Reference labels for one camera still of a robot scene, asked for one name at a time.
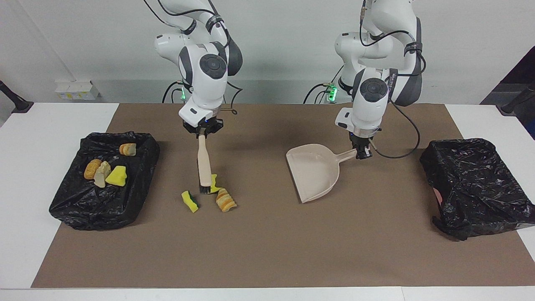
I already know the beige hand brush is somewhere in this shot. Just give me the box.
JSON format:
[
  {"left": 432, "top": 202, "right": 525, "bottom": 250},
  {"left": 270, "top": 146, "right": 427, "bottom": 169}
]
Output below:
[{"left": 197, "top": 134, "right": 214, "bottom": 194}]

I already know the beige plastic dustpan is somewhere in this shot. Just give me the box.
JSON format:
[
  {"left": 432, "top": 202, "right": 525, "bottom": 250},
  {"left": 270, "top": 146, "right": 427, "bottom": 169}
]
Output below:
[{"left": 286, "top": 144, "right": 358, "bottom": 204}]

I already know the yellow and green sponge piece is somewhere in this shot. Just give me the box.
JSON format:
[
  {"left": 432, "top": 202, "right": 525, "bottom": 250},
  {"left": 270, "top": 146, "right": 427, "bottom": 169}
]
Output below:
[{"left": 181, "top": 191, "right": 199, "bottom": 213}]

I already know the striped croissant bread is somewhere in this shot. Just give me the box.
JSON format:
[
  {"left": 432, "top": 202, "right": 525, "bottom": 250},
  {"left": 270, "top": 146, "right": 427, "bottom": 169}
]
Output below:
[{"left": 216, "top": 188, "right": 237, "bottom": 213}]

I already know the plain yellow sponge wedge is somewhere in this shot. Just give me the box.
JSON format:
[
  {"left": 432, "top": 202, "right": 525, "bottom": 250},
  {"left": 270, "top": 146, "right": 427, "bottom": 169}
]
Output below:
[{"left": 104, "top": 166, "right": 127, "bottom": 187}]

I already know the pale cut bread chunk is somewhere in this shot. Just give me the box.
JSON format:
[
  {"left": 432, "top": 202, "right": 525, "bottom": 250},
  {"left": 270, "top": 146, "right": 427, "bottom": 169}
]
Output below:
[{"left": 94, "top": 161, "right": 112, "bottom": 188}]

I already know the brown oval bread roll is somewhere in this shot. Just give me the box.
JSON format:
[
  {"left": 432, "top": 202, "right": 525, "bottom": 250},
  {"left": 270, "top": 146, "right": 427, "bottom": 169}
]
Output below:
[{"left": 84, "top": 159, "right": 102, "bottom": 180}]

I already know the black bag-lined pink bin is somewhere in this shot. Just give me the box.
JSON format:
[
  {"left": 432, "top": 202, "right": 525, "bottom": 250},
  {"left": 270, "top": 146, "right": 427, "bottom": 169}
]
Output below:
[{"left": 420, "top": 138, "right": 535, "bottom": 241}]

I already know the black bag-lined trash bin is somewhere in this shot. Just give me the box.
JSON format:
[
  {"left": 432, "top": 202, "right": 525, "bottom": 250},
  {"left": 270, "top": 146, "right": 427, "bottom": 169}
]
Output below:
[{"left": 49, "top": 131, "right": 160, "bottom": 231}]

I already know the white power strip box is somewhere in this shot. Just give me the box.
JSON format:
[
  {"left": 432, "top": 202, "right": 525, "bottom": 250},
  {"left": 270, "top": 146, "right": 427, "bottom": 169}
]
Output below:
[{"left": 55, "top": 81, "right": 100, "bottom": 101}]

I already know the brown table mat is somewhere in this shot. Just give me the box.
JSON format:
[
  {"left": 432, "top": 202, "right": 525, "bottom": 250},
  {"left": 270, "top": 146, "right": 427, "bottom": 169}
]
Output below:
[{"left": 31, "top": 103, "right": 535, "bottom": 288}]

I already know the black stand foot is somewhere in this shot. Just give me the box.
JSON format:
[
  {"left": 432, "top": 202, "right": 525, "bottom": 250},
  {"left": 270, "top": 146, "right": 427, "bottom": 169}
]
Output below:
[
  {"left": 0, "top": 80, "right": 34, "bottom": 114},
  {"left": 500, "top": 84, "right": 535, "bottom": 115}
]

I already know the black right base cable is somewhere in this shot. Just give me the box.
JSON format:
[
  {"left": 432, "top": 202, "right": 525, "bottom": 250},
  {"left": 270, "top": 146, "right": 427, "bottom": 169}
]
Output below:
[{"left": 162, "top": 81, "right": 186, "bottom": 104}]

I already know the black base cable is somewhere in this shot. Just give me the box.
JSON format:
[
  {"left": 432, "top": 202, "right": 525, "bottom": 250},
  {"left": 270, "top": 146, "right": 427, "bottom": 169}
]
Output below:
[
  {"left": 303, "top": 83, "right": 336, "bottom": 104},
  {"left": 162, "top": 81, "right": 186, "bottom": 104}
]

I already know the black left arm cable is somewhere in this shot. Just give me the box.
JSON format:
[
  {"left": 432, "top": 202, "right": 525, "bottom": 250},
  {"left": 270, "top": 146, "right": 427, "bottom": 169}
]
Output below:
[{"left": 359, "top": 0, "right": 427, "bottom": 159}]

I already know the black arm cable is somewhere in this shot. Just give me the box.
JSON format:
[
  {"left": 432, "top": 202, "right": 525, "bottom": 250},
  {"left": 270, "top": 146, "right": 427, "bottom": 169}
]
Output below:
[
  {"left": 359, "top": 0, "right": 427, "bottom": 159},
  {"left": 144, "top": 0, "right": 239, "bottom": 116}
]

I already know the black left base cable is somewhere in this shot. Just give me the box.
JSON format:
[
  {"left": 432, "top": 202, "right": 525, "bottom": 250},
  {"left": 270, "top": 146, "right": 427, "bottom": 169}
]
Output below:
[{"left": 303, "top": 83, "right": 336, "bottom": 104}]

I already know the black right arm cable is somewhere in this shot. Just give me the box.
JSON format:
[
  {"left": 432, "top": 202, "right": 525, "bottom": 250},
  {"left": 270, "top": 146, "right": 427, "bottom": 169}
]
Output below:
[{"left": 144, "top": 0, "right": 239, "bottom": 116}]

